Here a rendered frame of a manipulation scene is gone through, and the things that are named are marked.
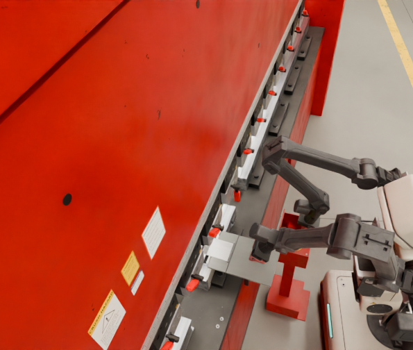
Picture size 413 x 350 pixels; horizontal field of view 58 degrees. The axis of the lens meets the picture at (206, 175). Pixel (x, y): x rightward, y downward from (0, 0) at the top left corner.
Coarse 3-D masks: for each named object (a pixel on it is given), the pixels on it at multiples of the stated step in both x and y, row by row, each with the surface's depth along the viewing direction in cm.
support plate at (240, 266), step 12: (228, 240) 159; (240, 240) 158; (252, 240) 158; (240, 252) 155; (276, 252) 153; (216, 264) 152; (240, 264) 151; (252, 264) 151; (264, 264) 150; (276, 264) 150; (240, 276) 148; (252, 276) 147; (264, 276) 147
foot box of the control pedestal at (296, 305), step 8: (280, 280) 238; (296, 280) 237; (272, 288) 235; (296, 288) 233; (272, 296) 231; (280, 296) 231; (296, 296) 230; (304, 296) 241; (272, 304) 228; (280, 304) 228; (288, 304) 227; (296, 304) 227; (304, 304) 237; (280, 312) 234; (288, 312) 230; (296, 312) 226; (304, 312) 234; (304, 320) 231
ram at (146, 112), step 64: (128, 0) 57; (192, 0) 78; (256, 0) 125; (64, 64) 47; (128, 64) 60; (192, 64) 85; (256, 64) 146; (0, 128) 40; (64, 128) 49; (128, 128) 65; (192, 128) 94; (0, 192) 42; (64, 192) 52; (128, 192) 70; (192, 192) 106; (0, 256) 44; (64, 256) 55; (128, 256) 76; (0, 320) 46; (64, 320) 59; (128, 320) 83
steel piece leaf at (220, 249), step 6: (216, 240) 159; (222, 240) 159; (210, 246) 157; (216, 246) 157; (222, 246) 157; (228, 246) 157; (210, 252) 156; (216, 252) 155; (222, 252) 155; (228, 252) 155; (222, 258) 153; (228, 258) 152
